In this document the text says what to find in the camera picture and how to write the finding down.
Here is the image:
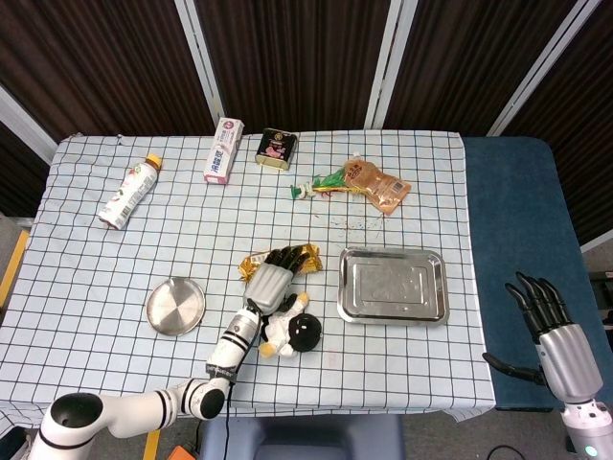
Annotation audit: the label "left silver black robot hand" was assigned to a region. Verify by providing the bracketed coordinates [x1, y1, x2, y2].
[242, 244, 317, 315]

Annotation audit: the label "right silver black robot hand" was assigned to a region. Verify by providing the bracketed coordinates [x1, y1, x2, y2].
[482, 271, 603, 403]

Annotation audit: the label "gold foil snack package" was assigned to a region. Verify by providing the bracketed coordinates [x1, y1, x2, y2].
[238, 242, 323, 283]

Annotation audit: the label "plush toy black white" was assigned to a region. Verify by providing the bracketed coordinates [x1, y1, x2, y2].
[258, 290, 323, 359]

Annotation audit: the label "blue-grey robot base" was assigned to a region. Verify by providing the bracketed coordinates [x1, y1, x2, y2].
[198, 414, 406, 460]

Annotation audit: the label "round steel plate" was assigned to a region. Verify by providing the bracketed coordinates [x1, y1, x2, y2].
[146, 276, 207, 336]

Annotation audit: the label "rectangular steel tray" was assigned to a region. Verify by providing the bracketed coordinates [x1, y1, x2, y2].
[337, 246, 451, 326]

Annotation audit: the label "black meat tin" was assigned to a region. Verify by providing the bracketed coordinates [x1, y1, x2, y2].
[254, 127, 299, 172]

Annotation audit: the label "pink white toothpaste box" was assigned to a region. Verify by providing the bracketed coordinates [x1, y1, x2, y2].
[202, 116, 245, 186]

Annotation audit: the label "brown snack pouch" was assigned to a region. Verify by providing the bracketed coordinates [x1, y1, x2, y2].
[342, 151, 413, 217]

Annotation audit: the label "blue padded table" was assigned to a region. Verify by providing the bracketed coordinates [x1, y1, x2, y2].
[462, 136, 583, 413]

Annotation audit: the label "white-labelled yellow-capped drink bottle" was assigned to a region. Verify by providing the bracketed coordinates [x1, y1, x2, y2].
[97, 152, 164, 231]

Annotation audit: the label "checkered white tablecloth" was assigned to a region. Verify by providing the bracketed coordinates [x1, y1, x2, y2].
[0, 129, 497, 430]

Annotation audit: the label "black floor cable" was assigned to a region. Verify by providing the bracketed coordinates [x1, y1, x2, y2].
[478, 444, 517, 460]

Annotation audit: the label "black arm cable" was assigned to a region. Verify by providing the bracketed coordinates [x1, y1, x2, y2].
[222, 306, 264, 460]

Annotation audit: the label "brown partition panel white frame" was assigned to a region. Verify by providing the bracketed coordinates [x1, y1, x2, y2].
[488, 0, 613, 253]
[368, 0, 600, 138]
[0, 0, 226, 141]
[191, 0, 408, 134]
[0, 85, 58, 219]

